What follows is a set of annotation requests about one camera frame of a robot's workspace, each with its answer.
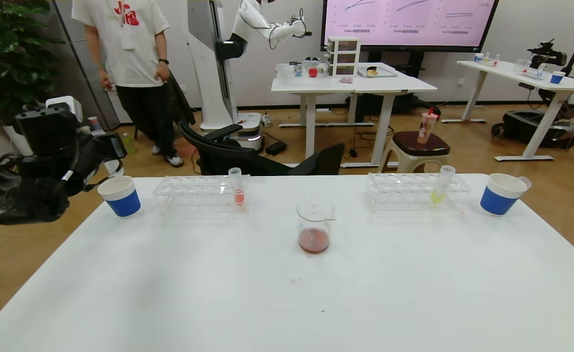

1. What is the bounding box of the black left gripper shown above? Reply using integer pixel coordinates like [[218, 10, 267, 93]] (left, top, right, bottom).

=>
[[74, 132, 128, 179]]

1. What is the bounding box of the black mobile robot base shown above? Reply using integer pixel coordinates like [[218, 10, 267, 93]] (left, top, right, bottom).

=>
[[492, 110, 574, 150]]

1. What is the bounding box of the clear acrylic test tube rack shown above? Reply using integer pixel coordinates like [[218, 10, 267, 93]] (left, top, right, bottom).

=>
[[153, 175, 252, 216], [364, 172, 470, 213]]

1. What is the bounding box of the clear glass beaker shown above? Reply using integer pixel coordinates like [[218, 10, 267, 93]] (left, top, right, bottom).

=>
[[297, 197, 336, 255]]

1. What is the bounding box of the yellow pigment test tube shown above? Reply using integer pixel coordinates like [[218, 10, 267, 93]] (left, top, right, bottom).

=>
[[430, 165, 456, 205]]

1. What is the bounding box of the blue white paper cup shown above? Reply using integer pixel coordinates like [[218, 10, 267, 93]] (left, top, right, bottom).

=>
[[98, 176, 141, 218], [480, 173, 531, 216]]

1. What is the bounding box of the olive green jacket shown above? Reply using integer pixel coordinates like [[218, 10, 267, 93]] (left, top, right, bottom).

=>
[[167, 73, 196, 125]]

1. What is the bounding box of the person in white T-shirt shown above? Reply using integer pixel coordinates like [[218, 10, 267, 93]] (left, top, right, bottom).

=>
[[72, 0, 185, 168]]

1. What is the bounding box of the grey metal locker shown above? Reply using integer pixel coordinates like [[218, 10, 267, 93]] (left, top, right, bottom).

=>
[[52, 0, 121, 130]]

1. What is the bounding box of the white plant pot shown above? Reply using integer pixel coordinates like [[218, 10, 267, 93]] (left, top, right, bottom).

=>
[[3, 122, 24, 157]]

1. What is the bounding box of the black office chair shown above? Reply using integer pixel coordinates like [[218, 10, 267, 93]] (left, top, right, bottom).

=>
[[178, 122, 345, 176]]

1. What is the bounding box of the white humanoid robot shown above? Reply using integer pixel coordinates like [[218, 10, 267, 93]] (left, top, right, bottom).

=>
[[187, 0, 313, 151]]

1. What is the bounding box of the green leafy plant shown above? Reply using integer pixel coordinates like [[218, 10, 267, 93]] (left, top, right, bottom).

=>
[[0, 0, 65, 125]]

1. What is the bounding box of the plastic drawer organizer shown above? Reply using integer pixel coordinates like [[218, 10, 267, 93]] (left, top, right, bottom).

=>
[[326, 36, 361, 77]]

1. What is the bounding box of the white double desk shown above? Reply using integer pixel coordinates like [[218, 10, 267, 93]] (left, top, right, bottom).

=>
[[271, 62, 438, 168]]

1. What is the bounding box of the grey tray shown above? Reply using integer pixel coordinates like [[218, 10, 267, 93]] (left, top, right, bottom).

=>
[[357, 66, 398, 79]]

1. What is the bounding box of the brown top stool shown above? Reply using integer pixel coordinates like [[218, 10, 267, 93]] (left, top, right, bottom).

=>
[[381, 131, 451, 174]]

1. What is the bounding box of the pink drink cup with straw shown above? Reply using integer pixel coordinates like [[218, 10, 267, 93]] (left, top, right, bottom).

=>
[[417, 108, 440, 145]]

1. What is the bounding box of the black display stand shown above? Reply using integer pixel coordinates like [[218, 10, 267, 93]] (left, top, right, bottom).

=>
[[350, 49, 441, 115]]

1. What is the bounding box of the black desk robot gripper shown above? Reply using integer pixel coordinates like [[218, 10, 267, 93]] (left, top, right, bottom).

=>
[[527, 42, 568, 69]]

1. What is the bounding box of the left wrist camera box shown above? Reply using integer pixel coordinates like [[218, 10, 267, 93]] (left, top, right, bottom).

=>
[[46, 96, 84, 123]]

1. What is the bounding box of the large wall display screen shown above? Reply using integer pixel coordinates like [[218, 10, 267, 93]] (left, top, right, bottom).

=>
[[321, 0, 499, 53]]

